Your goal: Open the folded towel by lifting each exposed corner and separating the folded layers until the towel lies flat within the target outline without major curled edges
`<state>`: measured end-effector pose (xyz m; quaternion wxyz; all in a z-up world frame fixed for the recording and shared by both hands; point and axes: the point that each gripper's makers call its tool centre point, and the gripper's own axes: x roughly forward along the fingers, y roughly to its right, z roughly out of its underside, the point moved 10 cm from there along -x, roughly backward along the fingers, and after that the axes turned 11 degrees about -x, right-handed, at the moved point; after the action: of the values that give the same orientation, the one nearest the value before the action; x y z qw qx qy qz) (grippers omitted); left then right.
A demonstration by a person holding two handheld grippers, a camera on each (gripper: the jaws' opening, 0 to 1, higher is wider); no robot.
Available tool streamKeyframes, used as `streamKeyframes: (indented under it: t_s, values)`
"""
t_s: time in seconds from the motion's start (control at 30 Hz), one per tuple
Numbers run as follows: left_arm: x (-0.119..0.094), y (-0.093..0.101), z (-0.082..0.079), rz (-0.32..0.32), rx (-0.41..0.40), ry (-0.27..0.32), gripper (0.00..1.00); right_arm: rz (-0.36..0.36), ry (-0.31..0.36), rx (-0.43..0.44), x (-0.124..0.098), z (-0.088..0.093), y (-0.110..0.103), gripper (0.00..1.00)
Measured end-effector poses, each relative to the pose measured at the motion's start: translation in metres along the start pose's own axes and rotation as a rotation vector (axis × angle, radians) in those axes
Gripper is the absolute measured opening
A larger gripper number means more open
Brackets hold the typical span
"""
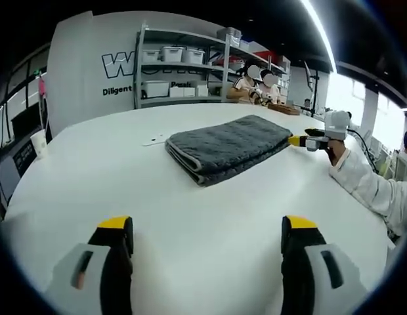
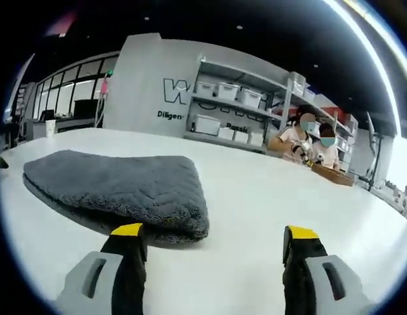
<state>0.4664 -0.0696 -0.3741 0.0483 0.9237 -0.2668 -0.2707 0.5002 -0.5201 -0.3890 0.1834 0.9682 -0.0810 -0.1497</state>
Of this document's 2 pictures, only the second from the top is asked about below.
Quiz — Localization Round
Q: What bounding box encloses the grey towel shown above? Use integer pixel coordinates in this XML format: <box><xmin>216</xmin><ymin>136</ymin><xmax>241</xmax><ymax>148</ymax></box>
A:
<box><xmin>22</xmin><ymin>150</ymin><xmax>211</xmax><ymax>245</ymax></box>

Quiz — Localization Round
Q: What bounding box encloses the black monitor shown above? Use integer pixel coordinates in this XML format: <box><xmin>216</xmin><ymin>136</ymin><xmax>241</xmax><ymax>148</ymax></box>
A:
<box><xmin>74</xmin><ymin>98</ymin><xmax>96</xmax><ymax>119</ymax></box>

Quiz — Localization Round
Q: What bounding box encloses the wooden tray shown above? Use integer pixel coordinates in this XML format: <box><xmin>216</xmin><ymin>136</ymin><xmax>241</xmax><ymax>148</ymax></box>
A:
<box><xmin>311</xmin><ymin>163</ymin><xmax>355</xmax><ymax>187</ymax></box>

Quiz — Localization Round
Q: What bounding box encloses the large white storage bin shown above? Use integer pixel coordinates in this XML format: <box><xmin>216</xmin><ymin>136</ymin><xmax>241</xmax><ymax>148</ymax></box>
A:
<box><xmin>193</xmin><ymin>114</ymin><xmax>221</xmax><ymax>136</ymax></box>

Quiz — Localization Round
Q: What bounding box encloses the white lidded storage bin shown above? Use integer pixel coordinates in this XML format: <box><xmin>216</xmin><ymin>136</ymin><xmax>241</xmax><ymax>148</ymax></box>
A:
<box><xmin>217</xmin><ymin>82</ymin><xmax>240</xmax><ymax>100</ymax></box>
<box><xmin>238</xmin><ymin>88</ymin><xmax>263</xmax><ymax>108</ymax></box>
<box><xmin>195</xmin><ymin>81</ymin><xmax>219</xmax><ymax>95</ymax></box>

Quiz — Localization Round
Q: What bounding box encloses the grey bin stack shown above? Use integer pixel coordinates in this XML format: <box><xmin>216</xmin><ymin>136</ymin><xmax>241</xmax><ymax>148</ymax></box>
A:
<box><xmin>287</xmin><ymin>71</ymin><xmax>306</xmax><ymax>95</ymax></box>

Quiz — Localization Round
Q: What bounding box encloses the grey metal shelving rack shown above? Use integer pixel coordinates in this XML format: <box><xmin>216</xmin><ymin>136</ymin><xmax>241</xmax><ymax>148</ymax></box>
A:
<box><xmin>182</xmin><ymin>55</ymin><xmax>358</xmax><ymax>155</ymax></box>

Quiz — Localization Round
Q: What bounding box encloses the ceiling light strip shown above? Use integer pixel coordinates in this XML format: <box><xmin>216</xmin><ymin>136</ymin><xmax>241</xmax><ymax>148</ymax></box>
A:
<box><xmin>324</xmin><ymin>0</ymin><xmax>405</xmax><ymax>140</ymax></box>

